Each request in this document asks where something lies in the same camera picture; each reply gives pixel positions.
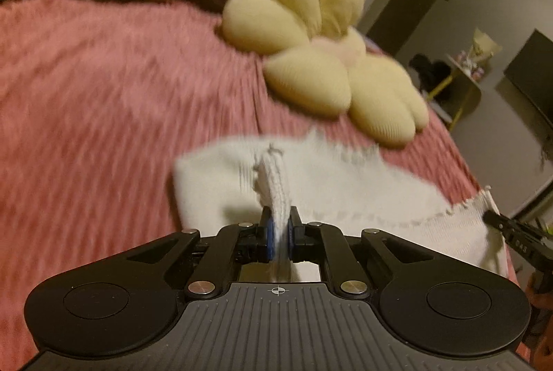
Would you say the wrapped flower bouquet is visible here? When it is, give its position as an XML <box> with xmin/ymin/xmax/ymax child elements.
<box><xmin>457</xmin><ymin>28</ymin><xmax>504</xmax><ymax>80</ymax></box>

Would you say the pink ribbed bedspread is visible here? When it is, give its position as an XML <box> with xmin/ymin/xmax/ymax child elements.
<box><xmin>0</xmin><ymin>0</ymin><xmax>525</xmax><ymax>363</ymax></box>

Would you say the black bag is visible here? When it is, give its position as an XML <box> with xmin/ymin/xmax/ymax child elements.
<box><xmin>408</xmin><ymin>53</ymin><xmax>455</xmax><ymax>94</ymax></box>

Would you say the black wall television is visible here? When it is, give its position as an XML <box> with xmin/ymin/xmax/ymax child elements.
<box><xmin>503</xmin><ymin>29</ymin><xmax>553</xmax><ymax>131</ymax></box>

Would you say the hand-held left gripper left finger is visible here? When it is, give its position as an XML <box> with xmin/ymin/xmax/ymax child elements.
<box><xmin>129</xmin><ymin>204</ymin><xmax>278</xmax><ymax>296</ymax></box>

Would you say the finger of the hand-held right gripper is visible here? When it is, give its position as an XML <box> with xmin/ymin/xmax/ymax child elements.
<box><xmin>481</xmin><ymin>210</ymin><xmax>541</xmax><ymax>265</ymax></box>

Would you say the yellow flower-shaped pillow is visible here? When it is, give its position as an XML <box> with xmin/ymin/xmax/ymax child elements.
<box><xmin>221</xmin><ymin>0</ymin><xmax>431</xmax><ymax>148</ymax></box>

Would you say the side table with yellow legs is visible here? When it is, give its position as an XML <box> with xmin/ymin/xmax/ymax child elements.
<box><xmin>425</xmin><ymin>55</ymin><xmax>483</xmax><ymax>132</ymax></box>

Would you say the white ribbed knit sweater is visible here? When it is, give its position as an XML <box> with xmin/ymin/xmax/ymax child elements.
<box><xmin>173</xmin><ymin>129</ymin><xmax>509</xmax><ymax>282</ymax></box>

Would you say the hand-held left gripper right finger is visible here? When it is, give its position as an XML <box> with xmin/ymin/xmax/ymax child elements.
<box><xmin>287</xmin><ymin>204</ymin><xmax>433</xmax><ymax>296</ymax></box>

